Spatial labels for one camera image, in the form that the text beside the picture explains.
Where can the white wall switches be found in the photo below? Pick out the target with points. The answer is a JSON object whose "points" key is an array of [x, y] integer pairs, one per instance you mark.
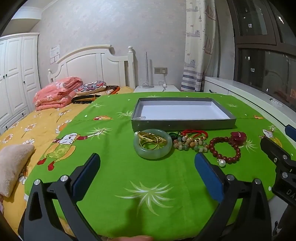
{"points": [[54, 60]]}

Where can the white bed headboard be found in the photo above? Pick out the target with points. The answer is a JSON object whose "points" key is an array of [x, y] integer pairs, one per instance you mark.
{"points": [[92, 62]]}

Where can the sailboat print curtain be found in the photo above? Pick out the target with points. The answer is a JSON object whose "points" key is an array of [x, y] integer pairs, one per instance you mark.
{"points": [[198, 46]]}

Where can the gold wall socket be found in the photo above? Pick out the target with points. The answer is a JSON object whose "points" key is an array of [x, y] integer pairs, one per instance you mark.
{"points": [[158, 70]]}

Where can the dark patterned folded blanket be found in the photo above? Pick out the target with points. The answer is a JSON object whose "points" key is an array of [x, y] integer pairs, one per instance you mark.
{"points": [[83, 99]]}

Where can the white windowsill cabinet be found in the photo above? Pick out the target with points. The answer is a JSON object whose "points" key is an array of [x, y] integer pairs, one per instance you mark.
{"points": [[249, 95]]}

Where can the pink folded quilt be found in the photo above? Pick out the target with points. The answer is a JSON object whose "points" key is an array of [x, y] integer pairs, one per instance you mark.
{"points": [[57, 92]]}

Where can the white wardrobe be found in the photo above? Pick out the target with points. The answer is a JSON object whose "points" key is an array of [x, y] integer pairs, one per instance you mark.
{"points": [[13, 81]]}

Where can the white paper wall notice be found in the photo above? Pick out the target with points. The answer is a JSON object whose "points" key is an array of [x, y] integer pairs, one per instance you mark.
{"points": [[55, 51]]}

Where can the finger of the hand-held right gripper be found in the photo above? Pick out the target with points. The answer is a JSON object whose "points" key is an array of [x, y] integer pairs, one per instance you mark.
{"points": [[272, 150], [291, 133]]}

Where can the red flower ornament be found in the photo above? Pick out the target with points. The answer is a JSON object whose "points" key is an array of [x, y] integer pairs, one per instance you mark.
{"points": [[238, 137]]}

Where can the white nightstand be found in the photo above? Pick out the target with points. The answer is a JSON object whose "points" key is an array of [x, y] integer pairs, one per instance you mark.
{"points": [[171, 88]]}

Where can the dark green pendant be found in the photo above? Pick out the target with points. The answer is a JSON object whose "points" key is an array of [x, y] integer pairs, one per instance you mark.
{"points": [[173, 135]]}

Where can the green jade bangle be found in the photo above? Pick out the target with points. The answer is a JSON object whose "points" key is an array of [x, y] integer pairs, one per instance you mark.
{"points": [[148, 154]]}

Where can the white floor lamp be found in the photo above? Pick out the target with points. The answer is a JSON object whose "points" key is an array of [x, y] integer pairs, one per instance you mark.
{"points": [[146, 69]]}

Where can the round patterned cushion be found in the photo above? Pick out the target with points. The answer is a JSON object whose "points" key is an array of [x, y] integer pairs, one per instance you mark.
{"points": [[91, 87]]}

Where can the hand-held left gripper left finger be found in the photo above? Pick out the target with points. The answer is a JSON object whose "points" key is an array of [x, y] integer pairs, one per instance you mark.
{"points": [[86, 172]]}

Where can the grey cardboard box tray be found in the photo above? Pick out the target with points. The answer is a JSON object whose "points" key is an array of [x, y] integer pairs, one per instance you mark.
{"points": [[182, 109]]}

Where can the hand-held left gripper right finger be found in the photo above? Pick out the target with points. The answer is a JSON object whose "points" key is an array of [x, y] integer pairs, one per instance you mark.
{"points": [[208, 177]]}

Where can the yellow floral bedsheet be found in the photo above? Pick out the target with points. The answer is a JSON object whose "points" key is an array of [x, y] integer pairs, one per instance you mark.
{"points": [[34, 125]]}

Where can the green printed cloth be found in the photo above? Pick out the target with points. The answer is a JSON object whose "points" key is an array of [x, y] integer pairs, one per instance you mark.
{"points": [[138, 176]]}

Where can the gold bangle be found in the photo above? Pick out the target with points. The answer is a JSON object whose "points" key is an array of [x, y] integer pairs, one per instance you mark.
{"points": [[148, 139], [161, 139]]}

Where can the dark framed window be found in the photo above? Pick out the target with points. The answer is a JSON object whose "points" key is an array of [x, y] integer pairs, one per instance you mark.
{"points": [[266, 64]]}

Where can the beige plush pillow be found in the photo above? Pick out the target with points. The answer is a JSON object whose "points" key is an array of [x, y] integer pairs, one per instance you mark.
{"points": [[13, 166]]}

